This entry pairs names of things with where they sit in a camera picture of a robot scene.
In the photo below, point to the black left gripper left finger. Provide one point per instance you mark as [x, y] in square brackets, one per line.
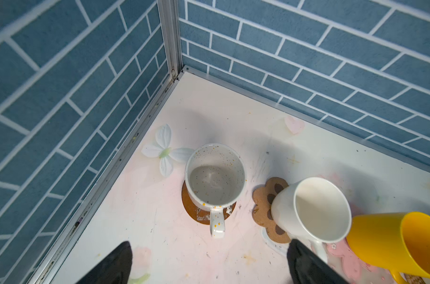
[115, 268]

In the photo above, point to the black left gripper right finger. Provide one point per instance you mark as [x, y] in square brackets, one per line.
[307, 268]

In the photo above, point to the pink flower coaster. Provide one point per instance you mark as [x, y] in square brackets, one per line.
[343, 261]

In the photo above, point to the white mug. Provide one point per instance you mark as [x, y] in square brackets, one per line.
[215, 177]
[314, 209]

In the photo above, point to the brown paw shaped coaster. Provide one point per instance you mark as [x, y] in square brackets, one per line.
[263, 198]

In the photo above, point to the dark brown glossy round coaster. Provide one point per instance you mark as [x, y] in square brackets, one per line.
[197, 214]

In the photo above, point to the yellow mug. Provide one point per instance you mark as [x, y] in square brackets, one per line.
[398, 242]

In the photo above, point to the white mug top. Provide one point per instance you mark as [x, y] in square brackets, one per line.
[215, 177]

